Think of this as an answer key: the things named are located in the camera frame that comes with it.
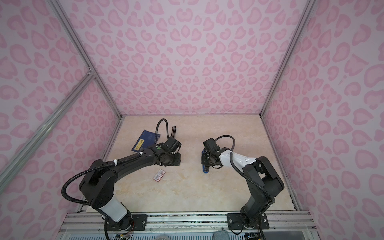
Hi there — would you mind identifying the blue long stapler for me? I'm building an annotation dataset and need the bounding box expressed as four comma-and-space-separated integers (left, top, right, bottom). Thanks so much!
201, 150, 210, 174

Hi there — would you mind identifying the red white staple box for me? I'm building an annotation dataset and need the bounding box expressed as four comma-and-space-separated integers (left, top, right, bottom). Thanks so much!
153, 169, 166, 182

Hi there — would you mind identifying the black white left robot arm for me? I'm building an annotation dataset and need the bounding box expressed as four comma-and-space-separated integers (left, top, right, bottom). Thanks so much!
79, 137, 182, 231

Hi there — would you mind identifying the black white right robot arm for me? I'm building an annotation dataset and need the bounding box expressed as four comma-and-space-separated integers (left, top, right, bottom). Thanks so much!
201, 135, 285, 229

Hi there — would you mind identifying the dark blue booklet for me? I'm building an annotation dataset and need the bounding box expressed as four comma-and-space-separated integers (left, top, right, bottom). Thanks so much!
132, 130, 161, 153

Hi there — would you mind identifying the grey cloth pad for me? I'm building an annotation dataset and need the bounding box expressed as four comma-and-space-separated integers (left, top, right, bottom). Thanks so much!
213, 230, 230, 240

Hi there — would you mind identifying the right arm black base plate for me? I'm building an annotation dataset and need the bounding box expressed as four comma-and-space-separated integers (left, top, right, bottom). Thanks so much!
226, 213, 270, 231

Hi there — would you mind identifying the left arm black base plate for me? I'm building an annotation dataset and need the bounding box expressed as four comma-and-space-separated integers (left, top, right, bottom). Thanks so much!
103, 214, 148, 232

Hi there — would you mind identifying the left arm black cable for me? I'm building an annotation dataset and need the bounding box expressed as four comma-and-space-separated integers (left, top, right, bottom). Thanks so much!
61, 118, 170, 207

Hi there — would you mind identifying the aluminium front rail frame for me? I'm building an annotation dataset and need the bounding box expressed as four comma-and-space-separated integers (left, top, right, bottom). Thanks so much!
56, 211, 320, 240

